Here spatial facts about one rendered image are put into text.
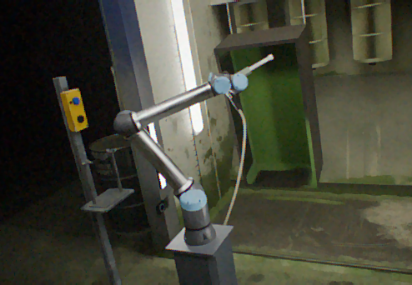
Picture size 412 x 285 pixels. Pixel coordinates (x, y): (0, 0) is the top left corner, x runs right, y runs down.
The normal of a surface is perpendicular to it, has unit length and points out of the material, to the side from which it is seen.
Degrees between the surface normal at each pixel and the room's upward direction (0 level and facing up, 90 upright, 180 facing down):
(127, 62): 90
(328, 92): 57
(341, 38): 90
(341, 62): 90
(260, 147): 102
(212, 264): 90
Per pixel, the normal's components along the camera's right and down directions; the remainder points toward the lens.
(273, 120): -0.36, 0.52
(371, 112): -0.44, -0.23
